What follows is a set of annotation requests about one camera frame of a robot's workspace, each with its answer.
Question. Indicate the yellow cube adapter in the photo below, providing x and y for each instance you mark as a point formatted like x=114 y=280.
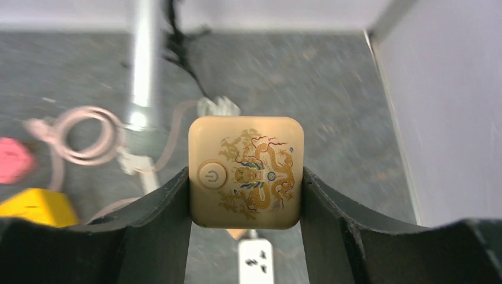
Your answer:
x=41 y=206

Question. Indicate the pink cube adapter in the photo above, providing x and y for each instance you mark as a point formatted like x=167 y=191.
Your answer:
x=16 y=160

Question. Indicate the silver microphone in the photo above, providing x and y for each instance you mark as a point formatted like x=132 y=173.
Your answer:
x=142 y=118

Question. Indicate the white small power strip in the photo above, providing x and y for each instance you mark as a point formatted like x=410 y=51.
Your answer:
x=255 y=261

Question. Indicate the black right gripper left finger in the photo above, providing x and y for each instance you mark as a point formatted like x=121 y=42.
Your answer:
x=144 y=242

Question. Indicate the brown wooden block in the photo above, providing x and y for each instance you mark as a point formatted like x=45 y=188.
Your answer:
x=236 y=233

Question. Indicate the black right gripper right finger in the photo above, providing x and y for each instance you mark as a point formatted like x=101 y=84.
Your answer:
x=347 y=242

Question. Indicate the beige patterned cube socket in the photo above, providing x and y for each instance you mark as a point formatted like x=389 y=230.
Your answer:
x=245 y=172

